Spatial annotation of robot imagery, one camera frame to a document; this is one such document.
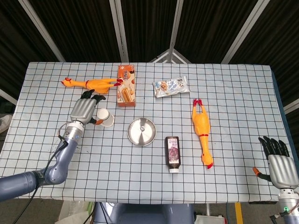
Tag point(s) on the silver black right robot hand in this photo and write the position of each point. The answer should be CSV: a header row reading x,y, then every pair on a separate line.
x,y
280,170

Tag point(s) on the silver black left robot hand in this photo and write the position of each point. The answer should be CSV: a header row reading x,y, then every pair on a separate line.
x,y
83,108

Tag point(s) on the white paper cup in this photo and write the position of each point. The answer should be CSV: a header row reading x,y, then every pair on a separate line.
x,y
106,117

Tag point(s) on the round steel plate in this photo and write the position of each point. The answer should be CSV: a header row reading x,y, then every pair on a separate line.
x,y
141,137

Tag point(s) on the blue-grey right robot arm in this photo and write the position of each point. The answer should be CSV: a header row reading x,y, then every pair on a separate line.
x,y
288,205

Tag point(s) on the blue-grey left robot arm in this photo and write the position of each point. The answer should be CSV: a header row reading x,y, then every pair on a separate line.
x,y
58,163

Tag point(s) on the yellow rubber chicken toy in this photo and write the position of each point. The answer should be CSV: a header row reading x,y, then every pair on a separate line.
x,y
98,85
202,126

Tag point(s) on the orange biscuit roll box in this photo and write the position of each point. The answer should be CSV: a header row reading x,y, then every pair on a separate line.
x,y
126,86

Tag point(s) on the white shoe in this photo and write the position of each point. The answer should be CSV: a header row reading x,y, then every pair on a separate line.
x,y
4,122

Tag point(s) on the black pleated curtain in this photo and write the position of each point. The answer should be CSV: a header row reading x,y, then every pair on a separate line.
x,y
81,28

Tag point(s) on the blue checkered tablecloth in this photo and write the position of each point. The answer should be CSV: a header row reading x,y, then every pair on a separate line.
x,y
140,177

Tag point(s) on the silver snack bag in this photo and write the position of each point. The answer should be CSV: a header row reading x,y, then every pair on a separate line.
x,y
170,86

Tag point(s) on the dark grape sauce bottle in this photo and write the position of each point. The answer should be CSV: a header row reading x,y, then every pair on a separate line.
x,y
172,154

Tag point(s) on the translucent plastic bag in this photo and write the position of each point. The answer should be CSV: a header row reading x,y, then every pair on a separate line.
x,y
74,212

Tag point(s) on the blue-grey robot torso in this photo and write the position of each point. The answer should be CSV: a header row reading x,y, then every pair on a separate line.
x,y
140,213

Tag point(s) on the white aluminium side rail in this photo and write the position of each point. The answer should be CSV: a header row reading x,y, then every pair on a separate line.
x,y
8,95
290,107

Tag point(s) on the white aluminium frame post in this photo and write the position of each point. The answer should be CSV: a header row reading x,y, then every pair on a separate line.
x,y
42,30
175,23
120,30
245,30

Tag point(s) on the white triangular frame brace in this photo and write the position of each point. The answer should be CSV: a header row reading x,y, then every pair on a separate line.
x,y
170,57

